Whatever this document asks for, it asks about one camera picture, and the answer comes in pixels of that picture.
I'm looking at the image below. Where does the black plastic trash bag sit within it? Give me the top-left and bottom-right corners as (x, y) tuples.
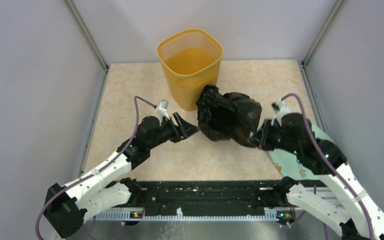
(196, 84), (263, 148)

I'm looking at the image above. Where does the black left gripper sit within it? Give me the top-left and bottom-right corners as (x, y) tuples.
(148, 111), (201, 150)

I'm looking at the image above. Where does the aluminium frame post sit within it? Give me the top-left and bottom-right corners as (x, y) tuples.
(63, 0), (109, 72)
(301, 0), (347, 69)

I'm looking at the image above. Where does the right aluminium frame post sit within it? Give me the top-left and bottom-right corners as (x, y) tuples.
(301, 0), (347, 69)

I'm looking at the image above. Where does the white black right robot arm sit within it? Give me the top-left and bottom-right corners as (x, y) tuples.
(248, 112), (384, 240)

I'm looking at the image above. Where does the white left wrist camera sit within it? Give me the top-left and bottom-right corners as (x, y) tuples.
(155, 99), (170, 121)

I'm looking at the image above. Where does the grey slotted cable duct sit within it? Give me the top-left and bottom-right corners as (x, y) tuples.
(95, 209), (279, 222)

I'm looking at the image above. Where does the left aluminium frame post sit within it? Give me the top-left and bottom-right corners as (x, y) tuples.
(63, 0), (109, 72)

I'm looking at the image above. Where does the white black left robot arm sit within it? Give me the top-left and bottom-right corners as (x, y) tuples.
(42, 112), (200, 239)

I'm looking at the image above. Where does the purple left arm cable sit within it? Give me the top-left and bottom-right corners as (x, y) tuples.
(34, 96), (160, 240)

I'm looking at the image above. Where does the yellow ribbed trash bin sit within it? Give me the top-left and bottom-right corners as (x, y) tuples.
(156, 28), (224, 112)

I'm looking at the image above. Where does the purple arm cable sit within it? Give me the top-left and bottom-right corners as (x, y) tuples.
(34, 96), (160, 240)
(279, 93), (375, 240)

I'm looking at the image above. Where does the light green patterned cloth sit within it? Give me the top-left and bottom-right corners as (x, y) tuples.
(264, 118), (334, 181)

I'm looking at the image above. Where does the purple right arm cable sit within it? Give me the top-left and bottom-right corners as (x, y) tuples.
(279, 93), (375, 240)

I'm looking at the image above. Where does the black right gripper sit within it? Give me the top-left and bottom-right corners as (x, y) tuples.
(247, 118), (300, 156)

